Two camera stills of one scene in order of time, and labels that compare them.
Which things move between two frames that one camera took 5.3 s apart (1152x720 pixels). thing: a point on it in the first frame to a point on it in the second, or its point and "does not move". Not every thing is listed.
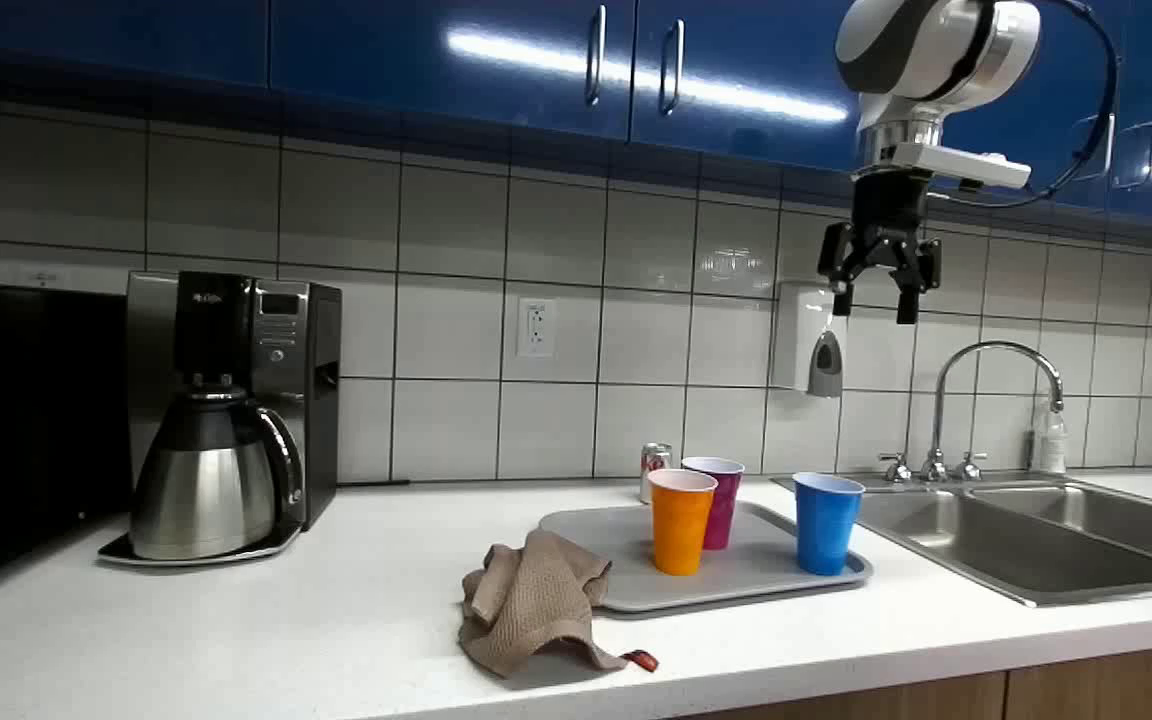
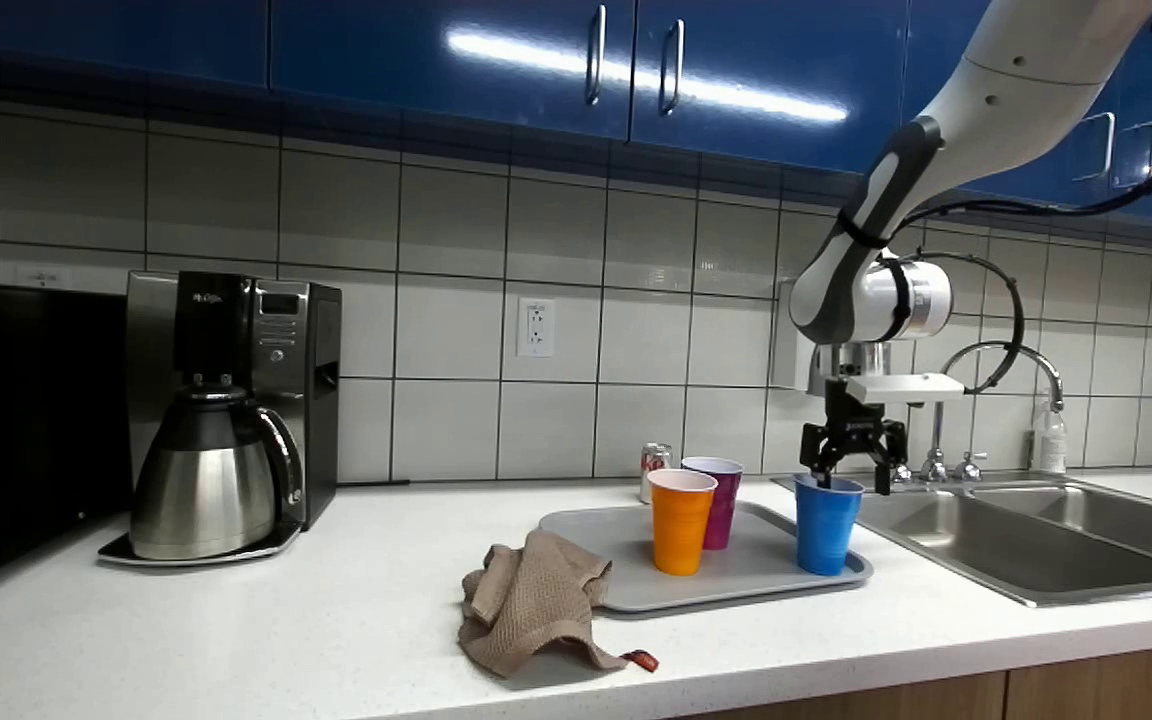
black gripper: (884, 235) to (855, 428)
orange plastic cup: (679, 518) does not move
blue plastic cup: (827, 518) does not move
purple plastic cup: (722, 496) does not move
